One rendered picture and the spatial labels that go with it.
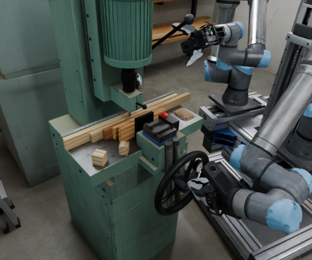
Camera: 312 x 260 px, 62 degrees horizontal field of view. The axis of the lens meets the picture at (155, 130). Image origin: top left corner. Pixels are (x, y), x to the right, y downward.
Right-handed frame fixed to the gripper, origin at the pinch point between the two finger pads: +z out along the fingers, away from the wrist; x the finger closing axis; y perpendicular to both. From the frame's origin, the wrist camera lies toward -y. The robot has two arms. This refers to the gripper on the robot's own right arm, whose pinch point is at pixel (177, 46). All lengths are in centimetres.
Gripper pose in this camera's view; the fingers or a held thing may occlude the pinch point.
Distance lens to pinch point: 98.9
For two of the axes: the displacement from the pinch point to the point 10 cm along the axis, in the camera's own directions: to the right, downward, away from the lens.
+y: 5.6, -1.0, -8.2
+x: 3.4, 9.3, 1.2
